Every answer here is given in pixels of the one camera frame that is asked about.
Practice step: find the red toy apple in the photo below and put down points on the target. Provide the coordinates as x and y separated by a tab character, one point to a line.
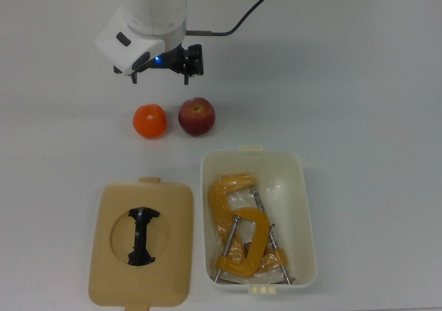
197	117

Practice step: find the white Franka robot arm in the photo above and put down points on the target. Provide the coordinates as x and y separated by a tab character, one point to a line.
148	7

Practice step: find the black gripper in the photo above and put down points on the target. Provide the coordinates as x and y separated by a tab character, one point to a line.
169	60

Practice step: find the orange toy mandarin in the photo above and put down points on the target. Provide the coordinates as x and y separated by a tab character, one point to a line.
150	121

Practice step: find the large yellow C-clamp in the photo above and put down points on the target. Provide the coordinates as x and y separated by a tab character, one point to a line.
217	200

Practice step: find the cream plastic container box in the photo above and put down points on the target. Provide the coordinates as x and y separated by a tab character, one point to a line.
297	221

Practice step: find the small yellow C-clamp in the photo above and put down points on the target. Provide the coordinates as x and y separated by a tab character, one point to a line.
258	235

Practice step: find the tan plastic container lid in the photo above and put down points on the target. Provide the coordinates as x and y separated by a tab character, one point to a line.
103	255

